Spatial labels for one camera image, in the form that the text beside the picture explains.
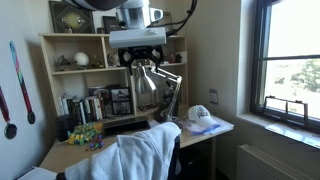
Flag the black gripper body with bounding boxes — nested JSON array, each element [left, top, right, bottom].
[[117, 45, 165, 66]]

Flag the silver desk lamp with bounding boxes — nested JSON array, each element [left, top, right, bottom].
[[133, 63, 184, 123]]

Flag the glass shell ornament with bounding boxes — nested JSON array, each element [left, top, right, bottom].
[[106, 51, 122, 68]]

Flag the small dark figurines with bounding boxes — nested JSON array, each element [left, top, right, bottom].
[[164, 51, 183, 64]]

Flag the black microscope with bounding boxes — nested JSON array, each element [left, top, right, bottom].
[[161, 83, 179, 107]]

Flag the small glass bottle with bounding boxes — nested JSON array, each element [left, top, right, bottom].
[[91, 54, 102, 70]]

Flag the red spine book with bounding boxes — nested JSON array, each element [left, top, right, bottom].
[[98, 95, 108, 120]]

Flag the white sphere ornament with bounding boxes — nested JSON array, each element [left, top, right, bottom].
[[73, 51, 91, 67]]

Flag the wooden hutch shelf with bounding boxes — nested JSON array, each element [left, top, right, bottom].
[[38, 32, 190, 125]]

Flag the black white spine book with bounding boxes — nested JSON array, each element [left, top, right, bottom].
[[81, 97, 92, 124]]

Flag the white baseball cap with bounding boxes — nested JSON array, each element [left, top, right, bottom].
[[187, 104, 221, 129]]

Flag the grey crystal ornament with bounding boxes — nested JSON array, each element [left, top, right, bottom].
[[54, 54, 77, 72]]

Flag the framed gold art picture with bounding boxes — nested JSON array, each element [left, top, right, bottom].
[[48, 0, 96, 34]]

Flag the yellow green bead pile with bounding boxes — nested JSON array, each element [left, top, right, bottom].
[[65, 122, 104, 146]]

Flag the colourful small toys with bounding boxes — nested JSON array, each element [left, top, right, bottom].
[[86, 134, 105, 152]]

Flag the grey hoodie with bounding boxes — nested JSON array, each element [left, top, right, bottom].
[[63, 121, 182, 180]]

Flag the white papers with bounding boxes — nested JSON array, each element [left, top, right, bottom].
[[175, 114, 235, 137]]

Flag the black cup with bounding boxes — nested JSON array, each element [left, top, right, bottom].
[[55, 114, 75, 143]]

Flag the black chair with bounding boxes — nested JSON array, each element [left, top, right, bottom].
[[55, 135, 183, 180]]

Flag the medal with colourful ribbon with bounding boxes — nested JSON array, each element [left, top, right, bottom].
[[8, 40, 37, 125]]

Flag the medal with red ribbon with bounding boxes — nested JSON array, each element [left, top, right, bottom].
[[0, 85, 18, 140]]

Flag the white radiator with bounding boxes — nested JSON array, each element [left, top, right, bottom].
[[235, 143, 320, 180]]

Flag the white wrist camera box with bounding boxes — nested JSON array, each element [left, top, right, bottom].
[[108, 26, 167, 50]]

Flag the black photo frame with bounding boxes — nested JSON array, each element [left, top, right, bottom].
[[111, 100, 134, 116], [109, 86, 132, 103]]

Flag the small black frame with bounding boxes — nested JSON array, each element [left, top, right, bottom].
[[102, 15, 121, 35]]

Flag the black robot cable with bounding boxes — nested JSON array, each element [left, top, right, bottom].
[[164, 0, 199, 37]]

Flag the black window frame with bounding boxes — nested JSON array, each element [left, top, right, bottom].
[[249, 0, 320, 135]]

